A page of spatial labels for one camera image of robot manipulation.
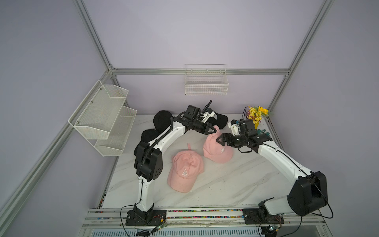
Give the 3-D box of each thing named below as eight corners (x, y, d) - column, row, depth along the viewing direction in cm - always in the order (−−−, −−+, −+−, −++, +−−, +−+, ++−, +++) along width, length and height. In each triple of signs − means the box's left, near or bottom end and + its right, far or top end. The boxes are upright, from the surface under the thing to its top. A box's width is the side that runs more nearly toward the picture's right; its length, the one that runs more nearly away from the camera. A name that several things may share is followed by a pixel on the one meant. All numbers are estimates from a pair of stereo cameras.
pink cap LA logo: (169, 192, 83) (167, 187, 76) (173, 151, 100) (172, 143, 94) (203, 192, 83) (204, 187, 76) (201, 151, 100) (202, 143, 94)
